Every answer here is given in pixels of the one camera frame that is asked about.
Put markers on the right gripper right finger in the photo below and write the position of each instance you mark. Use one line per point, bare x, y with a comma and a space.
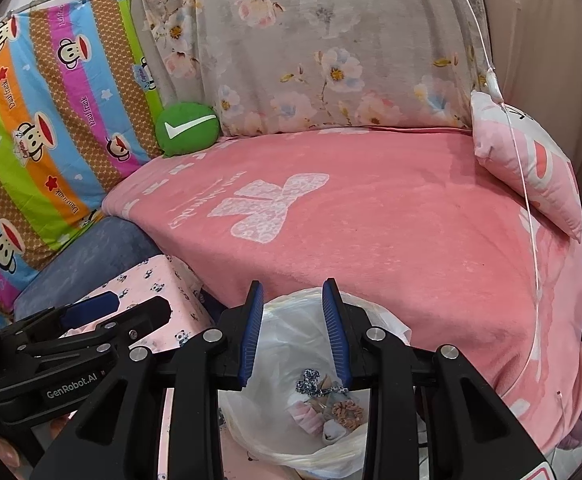
429, 408

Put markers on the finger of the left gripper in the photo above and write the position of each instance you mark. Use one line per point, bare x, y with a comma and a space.
90, 309

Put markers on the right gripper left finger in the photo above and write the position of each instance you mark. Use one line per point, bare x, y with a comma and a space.
116, 433

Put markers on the brown dotted scrunchie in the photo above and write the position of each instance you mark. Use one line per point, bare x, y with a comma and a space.
348, 414

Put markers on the black white patterned scrunchie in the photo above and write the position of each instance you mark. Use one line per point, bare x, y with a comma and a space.
309, 382

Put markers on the light blue sock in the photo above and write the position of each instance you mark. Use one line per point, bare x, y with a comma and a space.
333, 432

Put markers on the white bag lined trash bin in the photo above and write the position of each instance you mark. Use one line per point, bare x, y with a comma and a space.
282, 417

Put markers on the person's left hand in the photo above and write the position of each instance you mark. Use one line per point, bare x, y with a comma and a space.
14, 445

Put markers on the blue grey cushion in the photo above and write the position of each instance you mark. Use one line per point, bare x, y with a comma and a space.
109, 248

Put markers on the pink panda print cloth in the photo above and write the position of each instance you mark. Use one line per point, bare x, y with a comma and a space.
171, 279

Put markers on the green round cushion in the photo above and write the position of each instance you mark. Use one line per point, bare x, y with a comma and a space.
186, 128

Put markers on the colourful monkey print quilt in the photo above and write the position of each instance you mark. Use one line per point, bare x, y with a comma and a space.
77, 110

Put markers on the pink blanket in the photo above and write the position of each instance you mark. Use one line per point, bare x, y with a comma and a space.
408, 220

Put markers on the pink small pillow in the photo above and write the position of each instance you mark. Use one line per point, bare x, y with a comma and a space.
516, 149

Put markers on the grey floral pillow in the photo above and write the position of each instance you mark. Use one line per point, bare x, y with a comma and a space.
274, 66

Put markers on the beige curtain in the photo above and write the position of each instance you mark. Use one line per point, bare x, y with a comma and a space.
537, 51

